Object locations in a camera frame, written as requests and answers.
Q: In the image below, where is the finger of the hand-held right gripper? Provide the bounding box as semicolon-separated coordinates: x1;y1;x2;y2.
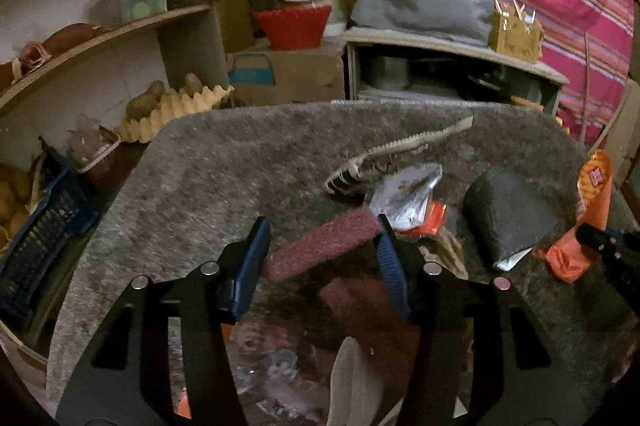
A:
575;222;640;307

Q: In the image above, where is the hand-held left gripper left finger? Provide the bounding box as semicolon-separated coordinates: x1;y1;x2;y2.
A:
55;216;271;426

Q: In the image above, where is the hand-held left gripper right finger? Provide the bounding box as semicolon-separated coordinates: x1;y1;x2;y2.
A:
375;214;589;426

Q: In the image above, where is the maroon scouring pad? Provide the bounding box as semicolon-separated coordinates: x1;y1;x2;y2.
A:
264;207;386;283
320;277;422;359

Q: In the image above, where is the orange snack packet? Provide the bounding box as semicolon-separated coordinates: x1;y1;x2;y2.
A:
544;150;614;283

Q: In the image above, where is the black ribbed plastic bowl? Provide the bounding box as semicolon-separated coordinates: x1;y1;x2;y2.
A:
462;168;564;271

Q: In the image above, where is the small orange wrapper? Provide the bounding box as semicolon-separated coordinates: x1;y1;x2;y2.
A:
400;200;449;238

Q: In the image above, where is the silver foil wrapper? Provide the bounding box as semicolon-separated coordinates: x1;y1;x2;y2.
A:
369;163;444;232

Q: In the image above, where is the grey fuzzy mat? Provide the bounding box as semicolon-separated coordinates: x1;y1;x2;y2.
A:
46;100;623;426

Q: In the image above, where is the beige braided strip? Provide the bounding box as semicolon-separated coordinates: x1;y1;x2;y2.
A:
324;115;474;195

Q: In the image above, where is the yellow egg tray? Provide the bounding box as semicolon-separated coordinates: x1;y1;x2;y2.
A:
114;85;235;143

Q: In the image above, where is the brown cardboard box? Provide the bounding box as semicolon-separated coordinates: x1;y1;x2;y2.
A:
226;48;347;108

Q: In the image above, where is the dark blue plastic crate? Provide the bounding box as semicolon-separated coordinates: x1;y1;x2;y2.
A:
0;150;102;329

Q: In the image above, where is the small wooden shelf table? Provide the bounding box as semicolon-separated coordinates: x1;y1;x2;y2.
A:
344;26;571;114

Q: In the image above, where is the red plastic basket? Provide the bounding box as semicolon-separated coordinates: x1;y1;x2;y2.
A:
252;4;334;52

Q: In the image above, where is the wooden chopstick holder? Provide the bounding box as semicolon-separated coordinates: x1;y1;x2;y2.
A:
491;0;545;64

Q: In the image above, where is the wooden shelf unit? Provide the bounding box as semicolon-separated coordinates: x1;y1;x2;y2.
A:
0;0;228;167

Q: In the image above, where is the brown sweet potato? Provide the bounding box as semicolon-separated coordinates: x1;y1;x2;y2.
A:
41;23;102;56

